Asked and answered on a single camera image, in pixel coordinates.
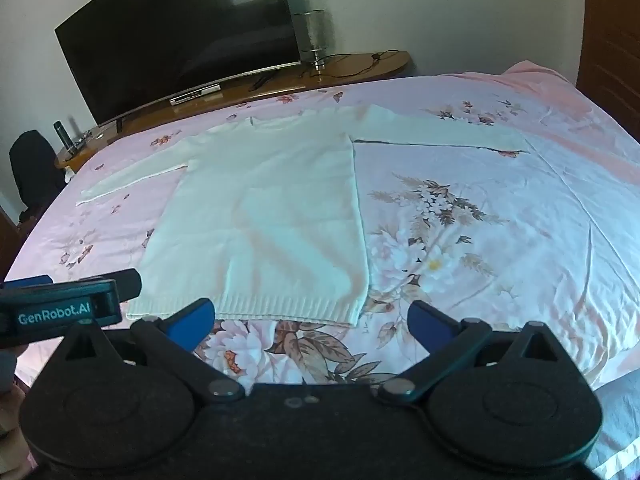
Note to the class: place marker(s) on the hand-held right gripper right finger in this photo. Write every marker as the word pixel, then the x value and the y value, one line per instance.
pixel 429 324

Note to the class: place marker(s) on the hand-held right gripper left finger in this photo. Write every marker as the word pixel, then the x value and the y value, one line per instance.
pixel 192 324

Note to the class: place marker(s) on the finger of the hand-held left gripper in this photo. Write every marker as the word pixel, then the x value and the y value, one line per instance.
pixel 129 284
pixel 30 280

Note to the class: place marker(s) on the white knit sweater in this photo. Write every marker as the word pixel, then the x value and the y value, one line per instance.
pixel 260 210

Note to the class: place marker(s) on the person's left hand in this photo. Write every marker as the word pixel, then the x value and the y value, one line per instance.
pixel 12 430

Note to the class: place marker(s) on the black chair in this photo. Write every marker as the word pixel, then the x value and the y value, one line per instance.
pixel 35 175

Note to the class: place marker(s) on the pink floral bedsheet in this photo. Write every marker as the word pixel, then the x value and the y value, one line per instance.
pixel 500 220

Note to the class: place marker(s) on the black remote control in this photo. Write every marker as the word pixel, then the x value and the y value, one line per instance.
pixel 261 81
pixel 61 136

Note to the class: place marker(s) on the silver set-top box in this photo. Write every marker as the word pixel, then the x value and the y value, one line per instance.
pixel 195 93

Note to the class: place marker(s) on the grey blue bedding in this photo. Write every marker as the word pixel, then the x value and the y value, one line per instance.
pixel 617 425

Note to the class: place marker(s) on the black flat television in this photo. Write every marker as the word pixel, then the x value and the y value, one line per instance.
pixel 165 35

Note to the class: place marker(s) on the wooden television cabinet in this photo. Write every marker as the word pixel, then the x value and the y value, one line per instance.
pixel 310 77

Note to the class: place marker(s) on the brown wooden door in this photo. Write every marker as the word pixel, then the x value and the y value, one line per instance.
pixel 612 45

